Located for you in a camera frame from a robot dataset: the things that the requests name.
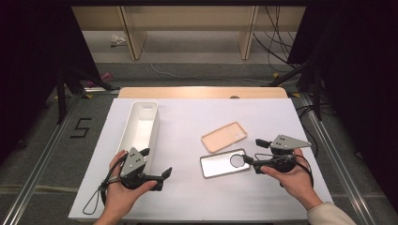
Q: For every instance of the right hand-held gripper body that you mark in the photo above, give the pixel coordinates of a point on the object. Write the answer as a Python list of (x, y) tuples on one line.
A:
[(287, 142)]

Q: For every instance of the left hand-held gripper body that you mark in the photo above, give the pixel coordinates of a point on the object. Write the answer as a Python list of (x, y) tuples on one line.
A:
[(133, 162)]

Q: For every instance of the white plastic storage box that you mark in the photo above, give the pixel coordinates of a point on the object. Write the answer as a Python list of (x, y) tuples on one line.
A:
[(139, 128)]

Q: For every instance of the beige phone case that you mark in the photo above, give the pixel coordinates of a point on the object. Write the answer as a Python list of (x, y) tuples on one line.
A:
[(223, 137)]

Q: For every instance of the person's left hand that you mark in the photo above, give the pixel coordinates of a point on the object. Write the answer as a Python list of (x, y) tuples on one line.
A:
[(119, 200)]

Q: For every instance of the person's right hand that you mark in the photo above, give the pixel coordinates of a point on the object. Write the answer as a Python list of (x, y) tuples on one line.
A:
[(297, 181)]

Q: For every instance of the white table cover sheet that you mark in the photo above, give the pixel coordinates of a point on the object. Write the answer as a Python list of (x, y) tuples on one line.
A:
[(194, 193)]

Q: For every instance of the yellow tape piece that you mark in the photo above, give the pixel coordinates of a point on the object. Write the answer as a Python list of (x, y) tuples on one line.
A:
[(295, 94), (275, 75), (88, 96)]

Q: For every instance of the black tripod stand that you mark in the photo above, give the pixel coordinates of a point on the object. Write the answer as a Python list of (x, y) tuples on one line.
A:
[(61, 93), (317, 93)]

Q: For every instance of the pink object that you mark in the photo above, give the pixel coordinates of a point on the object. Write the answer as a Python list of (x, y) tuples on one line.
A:
[(106, 76)]

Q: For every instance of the black curtain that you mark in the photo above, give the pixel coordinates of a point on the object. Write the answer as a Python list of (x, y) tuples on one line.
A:
[(28, 62), (359, 78)]

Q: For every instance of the crumpled white paper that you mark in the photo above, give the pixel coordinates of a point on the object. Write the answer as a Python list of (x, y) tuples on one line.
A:
[(117, 40)]

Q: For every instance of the light wooden shelf unit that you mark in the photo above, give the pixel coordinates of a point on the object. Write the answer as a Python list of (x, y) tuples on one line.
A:
[(187, 17)]

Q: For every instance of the metal floor rail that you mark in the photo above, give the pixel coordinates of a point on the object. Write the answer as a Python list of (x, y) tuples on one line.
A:
[(37, 170), (338, 162)]

